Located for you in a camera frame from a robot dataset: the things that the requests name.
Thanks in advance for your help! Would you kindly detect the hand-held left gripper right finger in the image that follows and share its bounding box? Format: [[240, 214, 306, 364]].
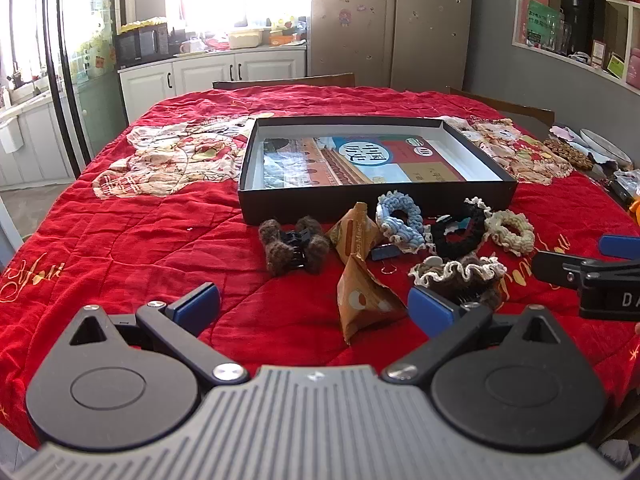
[[382, 287, 561, 387]]

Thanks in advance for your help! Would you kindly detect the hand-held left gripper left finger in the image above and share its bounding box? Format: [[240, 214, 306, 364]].
[[69, 282, 250, 387]]

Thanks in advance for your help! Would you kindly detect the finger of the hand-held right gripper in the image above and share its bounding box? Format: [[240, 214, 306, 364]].
[[531, 251, 588, 288], [598, 234, 640, 262]]

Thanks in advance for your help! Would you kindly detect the brown crochet scrunchie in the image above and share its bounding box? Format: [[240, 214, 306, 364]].
[[408, 255, 508, 311]]

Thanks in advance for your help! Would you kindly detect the brown triangular snack packet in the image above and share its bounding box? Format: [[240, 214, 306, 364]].
[[325, 201, 383, 266], [336, 259, 408, 345]]

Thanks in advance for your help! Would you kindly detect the cream crochet scrunchie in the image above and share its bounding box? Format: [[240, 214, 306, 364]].
[[484, 209, 536, 260]]

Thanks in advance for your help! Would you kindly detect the teal binder clip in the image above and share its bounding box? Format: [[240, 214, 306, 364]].
[[371, 242, 401, 276]]

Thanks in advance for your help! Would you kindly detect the blue crochet scrunchie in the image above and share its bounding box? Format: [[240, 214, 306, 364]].
[[375, 191, 427, 253]]

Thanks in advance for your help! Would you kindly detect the black crochet scrunchie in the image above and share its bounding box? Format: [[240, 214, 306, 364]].
[[430, 196, 493, 258]]

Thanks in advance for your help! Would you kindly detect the brown furry hair claw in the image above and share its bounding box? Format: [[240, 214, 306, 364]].
[[257, 216, 332, 277]]

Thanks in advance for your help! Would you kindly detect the black cardboard box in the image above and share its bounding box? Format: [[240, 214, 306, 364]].
[[237, 116, 519, 226]]

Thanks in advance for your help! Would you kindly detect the red printed quilt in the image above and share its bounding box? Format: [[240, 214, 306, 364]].
[[0, 84, 640, 451]]

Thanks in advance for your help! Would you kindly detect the white plate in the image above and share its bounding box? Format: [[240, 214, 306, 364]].
[[580, 128, 633, 171]]

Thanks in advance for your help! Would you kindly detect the wooden bead mat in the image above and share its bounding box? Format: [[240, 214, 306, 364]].
[[542, 137, 596, 171]]

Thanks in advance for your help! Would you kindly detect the printed booklet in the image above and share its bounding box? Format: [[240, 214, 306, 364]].
[[260, 135, 468, 191]]

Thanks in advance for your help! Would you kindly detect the white kitchen cabinet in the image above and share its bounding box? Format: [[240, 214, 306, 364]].
[[118, 49, 307, 126]]

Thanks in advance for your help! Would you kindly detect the green paper bag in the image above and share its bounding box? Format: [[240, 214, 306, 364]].
[[525, 0, 561, 48]]

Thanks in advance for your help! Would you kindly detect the kitchen counter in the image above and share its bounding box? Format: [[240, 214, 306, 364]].
[[0, 85, 76, 186]]

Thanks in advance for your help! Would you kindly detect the white hanging bin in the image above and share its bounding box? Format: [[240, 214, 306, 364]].
[[0, 110, 25, 155]]

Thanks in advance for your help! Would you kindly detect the black microwave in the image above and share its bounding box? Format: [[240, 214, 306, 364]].
[[114, 24, 171, 67]]

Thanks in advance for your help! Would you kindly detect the white storage container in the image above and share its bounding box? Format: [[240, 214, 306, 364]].
[[228, 29, 264, 50]]

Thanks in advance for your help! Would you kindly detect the yellow microwave cover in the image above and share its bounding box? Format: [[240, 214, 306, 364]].
[[117, 17, 168, 33]]

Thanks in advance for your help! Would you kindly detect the silver refrigerator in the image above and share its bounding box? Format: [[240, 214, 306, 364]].
[[306, 0, 473, 93]]

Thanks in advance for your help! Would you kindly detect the white wall shelf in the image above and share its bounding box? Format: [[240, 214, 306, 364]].
[[511, 0, 640, 93]]

